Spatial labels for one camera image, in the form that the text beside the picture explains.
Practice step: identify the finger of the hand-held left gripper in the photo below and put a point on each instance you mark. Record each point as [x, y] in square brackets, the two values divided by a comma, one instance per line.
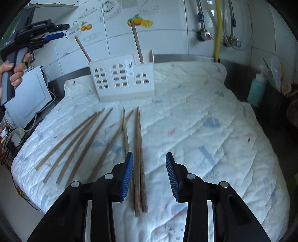
[55, 35]
[61, 26]

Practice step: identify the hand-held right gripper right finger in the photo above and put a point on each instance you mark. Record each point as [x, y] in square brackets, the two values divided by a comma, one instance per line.
[171, 176]

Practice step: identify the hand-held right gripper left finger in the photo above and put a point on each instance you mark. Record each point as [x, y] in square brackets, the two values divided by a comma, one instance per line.
[127, 176]

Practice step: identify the white plastic utensil holder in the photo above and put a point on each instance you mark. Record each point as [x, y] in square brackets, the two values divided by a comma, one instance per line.
[123, 93]

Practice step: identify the person's left hand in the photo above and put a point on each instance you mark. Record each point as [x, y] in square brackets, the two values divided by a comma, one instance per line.
[18, 72]

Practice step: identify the white quilted mat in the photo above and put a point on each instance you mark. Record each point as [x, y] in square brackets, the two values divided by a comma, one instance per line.
[198, 139]

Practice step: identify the white flat appliance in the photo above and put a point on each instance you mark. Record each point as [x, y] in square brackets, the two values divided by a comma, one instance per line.
[30, 97]

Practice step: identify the white power strip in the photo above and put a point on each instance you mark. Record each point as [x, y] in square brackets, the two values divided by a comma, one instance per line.
[15, 137]

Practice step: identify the teal plastic bottle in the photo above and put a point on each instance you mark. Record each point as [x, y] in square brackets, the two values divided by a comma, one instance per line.
[256, 90]

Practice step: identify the black utensil container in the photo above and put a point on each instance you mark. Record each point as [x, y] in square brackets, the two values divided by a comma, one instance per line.
[274, 109]

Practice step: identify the dark cooking pot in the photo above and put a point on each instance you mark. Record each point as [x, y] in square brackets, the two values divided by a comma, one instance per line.
[293, 114]

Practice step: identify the metal valve with red knob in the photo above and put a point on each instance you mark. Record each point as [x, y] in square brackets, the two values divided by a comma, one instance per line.
[204, 35]

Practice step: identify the metal angle valve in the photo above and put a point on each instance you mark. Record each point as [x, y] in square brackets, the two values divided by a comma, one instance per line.
[232, 41]

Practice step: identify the white rice paddle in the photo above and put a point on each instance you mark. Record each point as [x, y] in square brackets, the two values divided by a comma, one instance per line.
[276, 69]

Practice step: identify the yellow gas pipe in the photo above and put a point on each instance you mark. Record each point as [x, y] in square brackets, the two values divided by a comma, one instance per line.
[217, 28]

